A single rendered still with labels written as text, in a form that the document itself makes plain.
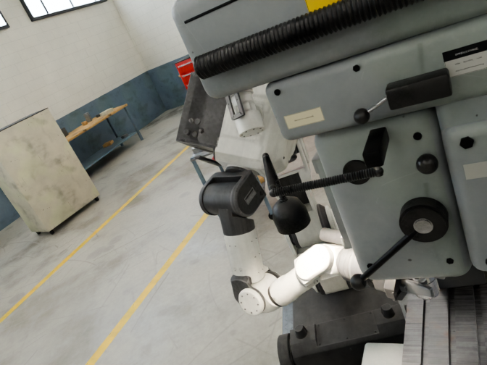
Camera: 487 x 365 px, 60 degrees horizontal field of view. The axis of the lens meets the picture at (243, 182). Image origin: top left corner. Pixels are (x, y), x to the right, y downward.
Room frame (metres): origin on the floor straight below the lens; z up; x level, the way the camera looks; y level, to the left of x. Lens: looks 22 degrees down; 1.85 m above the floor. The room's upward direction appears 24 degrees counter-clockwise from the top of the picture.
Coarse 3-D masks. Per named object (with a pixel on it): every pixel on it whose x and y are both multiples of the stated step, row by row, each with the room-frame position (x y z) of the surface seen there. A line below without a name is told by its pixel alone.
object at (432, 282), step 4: (412, 280) 0.67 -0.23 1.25; (416, 280) 0.66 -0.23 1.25; (420, 280) 0.65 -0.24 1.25; (424, 280) 0.65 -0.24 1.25; (428, 280) 0.65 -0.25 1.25; (432, 280) 0.65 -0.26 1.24; (436, 280) 0.66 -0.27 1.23; (424, 284) 0.65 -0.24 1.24; (428, 284) 0.65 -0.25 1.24; (432, 284) 0.65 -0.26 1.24; (436, 284) 0.65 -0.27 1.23; (436, 288) 0.65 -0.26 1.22; (436, 292) 0.65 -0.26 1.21; (420, 296) 0.66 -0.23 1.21; (424, 296) 0.65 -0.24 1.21; (436, 296) 0.65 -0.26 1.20
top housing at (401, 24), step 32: (192, 0) 0.66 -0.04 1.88; (224, 0) 0.63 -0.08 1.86; (256, 0) 0.60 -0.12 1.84; (288, 0) 0.58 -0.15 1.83; (320, 0) 0.56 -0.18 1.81; (448, 0) 0.49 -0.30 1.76; (480, 0) 0.47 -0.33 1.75; (192, 32) 0.66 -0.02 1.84; (224, 32) 0.64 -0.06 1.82; (256, 32) 0.61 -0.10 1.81; (352, 32) 0.55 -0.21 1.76; (384, 32) 0.53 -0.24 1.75; (416, 32) 0.51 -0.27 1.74; (256, 64) 0.62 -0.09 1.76; (288, 64) 0.60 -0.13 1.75; (320, 64) 0.58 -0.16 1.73; (224, 96) 0.68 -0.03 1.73
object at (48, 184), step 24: (24, 120) 6.28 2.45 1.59; (48, 120) 6.50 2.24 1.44; (0, 144) 5.94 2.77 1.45; (24, 144) 6.14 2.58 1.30; (48, 144) 6.36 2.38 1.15; (0, 168) 5.94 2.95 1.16; (24, 168) 6.00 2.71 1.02; (48, 168) 6.22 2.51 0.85; (72, 168) 6.46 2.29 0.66; (24, 192) 5.87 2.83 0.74; (48, 192) 6.07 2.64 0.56; (72, 192) 6.31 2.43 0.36; (96, 192) 6.55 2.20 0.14; (24, 216) 6.13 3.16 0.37; (48, 216) 5.93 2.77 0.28
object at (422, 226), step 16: (416, 208) 0.54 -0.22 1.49; (432, 208) 0.53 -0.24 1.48; (400, 224) 0.56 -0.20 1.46; (416, 224) 0.54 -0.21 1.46; (432, 224) 0.53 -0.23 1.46; (448, 224) 0.52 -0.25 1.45; (400, 240) 0.56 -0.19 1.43; (416, 240) 0.55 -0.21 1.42; (432, 240) 0.53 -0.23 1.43; (384, 256) 0.57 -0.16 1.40; (368, 272) 0.59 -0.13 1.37
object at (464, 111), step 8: (480, 96) 0.49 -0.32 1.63; (448, 104) 0.52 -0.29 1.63; (456, 104) 0.51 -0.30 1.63; (464, 104) 0.51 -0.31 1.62; (472, 104) 0.50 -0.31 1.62; (480, 104) 0.50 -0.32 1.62; (440, 112) 0.53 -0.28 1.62; (448, 112) 0.52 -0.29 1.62; (456, 112) 0.51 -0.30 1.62; (464, 112) 0.51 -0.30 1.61; (472, 112) 0.50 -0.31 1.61; (480, 112) 0.50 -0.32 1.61; (440, 120) 0.53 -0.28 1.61; (448, 120) 0.52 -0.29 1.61; (456, 120) 0.51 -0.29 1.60; (464, 120) 0.51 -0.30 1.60; (472, 120) 0.50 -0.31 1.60; (480, 120) 0.50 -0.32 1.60; (440, 128) 0.54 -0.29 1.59
